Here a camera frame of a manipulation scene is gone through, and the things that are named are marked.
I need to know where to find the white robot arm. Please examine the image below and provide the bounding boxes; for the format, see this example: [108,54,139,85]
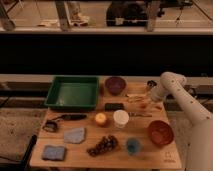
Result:
[150,72,213,171]

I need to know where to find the small metal cup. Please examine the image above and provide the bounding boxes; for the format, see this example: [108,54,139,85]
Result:
[146,80,157,92]

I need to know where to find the white paper cup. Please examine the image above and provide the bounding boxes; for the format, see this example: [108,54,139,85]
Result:
[113,110,129,128]

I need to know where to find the blue plastic cup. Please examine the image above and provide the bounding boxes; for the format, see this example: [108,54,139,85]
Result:
[126,138,141,155]

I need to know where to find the yellow tongs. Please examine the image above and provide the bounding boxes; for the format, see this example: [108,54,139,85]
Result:
[126,94,146,103]

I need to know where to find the red bowl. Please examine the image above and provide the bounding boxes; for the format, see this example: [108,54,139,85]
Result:
[147,120,174,147]

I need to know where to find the wooden board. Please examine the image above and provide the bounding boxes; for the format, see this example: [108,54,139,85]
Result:
[30,82,182,170]

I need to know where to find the black rectangular block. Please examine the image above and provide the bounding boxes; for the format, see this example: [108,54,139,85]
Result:
[104,103,124,111]

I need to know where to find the purple bowl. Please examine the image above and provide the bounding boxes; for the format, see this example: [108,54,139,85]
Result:
[105,76,126,95]

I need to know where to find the yellow orange fruit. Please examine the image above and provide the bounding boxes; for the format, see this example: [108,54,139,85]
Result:
[95,113,107,126]

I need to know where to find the bunch of dark grapes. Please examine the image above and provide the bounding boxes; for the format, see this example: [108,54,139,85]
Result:
[87,135,118,157]

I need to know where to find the light blue cloth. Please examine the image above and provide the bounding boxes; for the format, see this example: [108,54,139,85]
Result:
[64,127,86,144]

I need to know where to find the green plastic tray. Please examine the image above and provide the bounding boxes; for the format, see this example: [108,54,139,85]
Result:
[45,76,99,111]

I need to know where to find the small black square dish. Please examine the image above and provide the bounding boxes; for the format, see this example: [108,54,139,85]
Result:
[43,120,58,132]

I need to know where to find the blue sponge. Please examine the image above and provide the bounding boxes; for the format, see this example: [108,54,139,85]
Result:
[42,145,66,161]

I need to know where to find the black bar at table edge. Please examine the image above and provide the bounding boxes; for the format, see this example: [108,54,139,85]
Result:
[21,135,37,171]

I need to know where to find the black handled knife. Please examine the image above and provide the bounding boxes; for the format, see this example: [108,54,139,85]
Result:
[52,114,87,121]

